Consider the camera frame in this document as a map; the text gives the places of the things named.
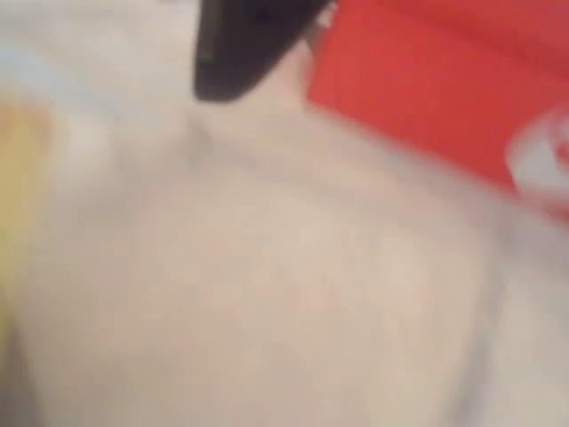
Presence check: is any white cloth with stripes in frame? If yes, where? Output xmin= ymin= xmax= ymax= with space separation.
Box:
xmin=0 ymin=0 xmax=569 ymax=427

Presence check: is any yellow rectangular block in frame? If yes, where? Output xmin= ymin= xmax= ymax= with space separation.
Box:
xmin=0 ymin=100 xmax=54 ymax=321

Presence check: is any red object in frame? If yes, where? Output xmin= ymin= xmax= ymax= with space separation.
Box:
xmin=305 ymin=0 xmax=569 ymax=228

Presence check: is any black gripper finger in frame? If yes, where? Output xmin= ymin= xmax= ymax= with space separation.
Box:
xmin=192 ymin=0 xmax=340 ymax=102

